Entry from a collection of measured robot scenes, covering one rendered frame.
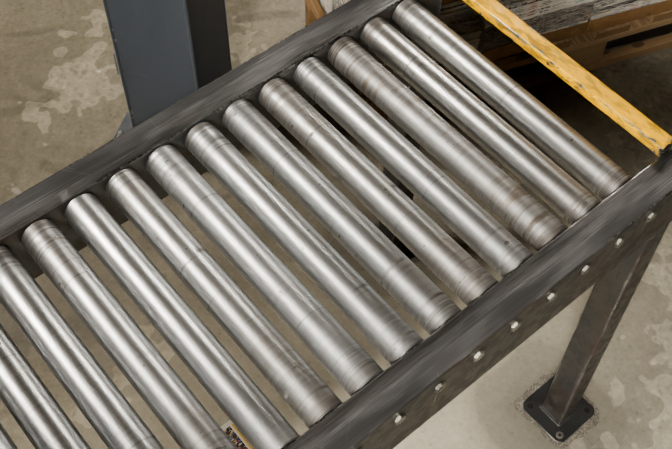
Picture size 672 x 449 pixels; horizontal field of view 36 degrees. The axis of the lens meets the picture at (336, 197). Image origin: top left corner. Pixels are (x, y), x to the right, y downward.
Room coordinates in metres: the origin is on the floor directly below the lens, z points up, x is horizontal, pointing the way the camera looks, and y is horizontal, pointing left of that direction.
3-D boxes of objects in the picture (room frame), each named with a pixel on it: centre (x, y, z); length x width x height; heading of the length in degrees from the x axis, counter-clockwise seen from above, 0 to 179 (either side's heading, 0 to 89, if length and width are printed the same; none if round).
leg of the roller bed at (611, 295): (0.84, -0.45, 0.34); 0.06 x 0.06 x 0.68; 41
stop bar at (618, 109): (1.04, -0.31, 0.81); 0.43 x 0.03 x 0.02; 41
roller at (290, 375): (0.65, 0.15, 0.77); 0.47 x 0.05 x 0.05; 41
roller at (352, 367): (0.69, 0.10, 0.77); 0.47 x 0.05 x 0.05; 41
